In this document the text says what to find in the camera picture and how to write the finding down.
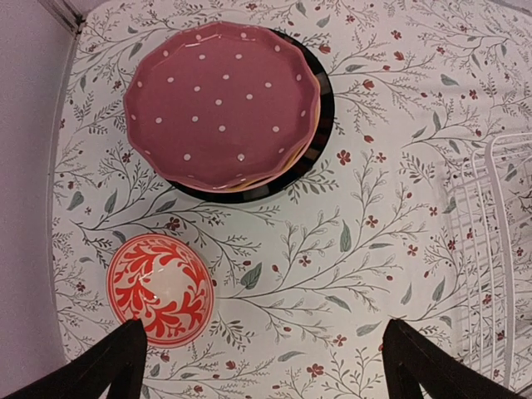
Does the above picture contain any maroon polka dot plate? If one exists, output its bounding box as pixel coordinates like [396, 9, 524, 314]
[124, 22, 312, 193]

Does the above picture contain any white wire dish rack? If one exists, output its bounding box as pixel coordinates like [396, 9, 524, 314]
[449, 133, 531, 397]

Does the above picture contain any yellow polka dot plate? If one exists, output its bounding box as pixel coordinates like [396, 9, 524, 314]
[224, 72, 321, 192]

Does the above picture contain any black rimmed white plate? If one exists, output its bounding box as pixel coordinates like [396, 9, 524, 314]
[168, 29, 335, 204]

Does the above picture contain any left aluminium frame post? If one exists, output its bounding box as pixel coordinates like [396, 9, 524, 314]
[38, 0, 86, 36]

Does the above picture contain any red patterned white bowl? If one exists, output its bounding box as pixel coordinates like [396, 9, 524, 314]
[106, 234, 215, 349]

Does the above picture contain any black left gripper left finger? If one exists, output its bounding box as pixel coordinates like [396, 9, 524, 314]
[7, 319, 147, 399]

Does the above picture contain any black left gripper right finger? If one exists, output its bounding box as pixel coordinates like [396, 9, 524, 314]
[382, 319, 531, 399]

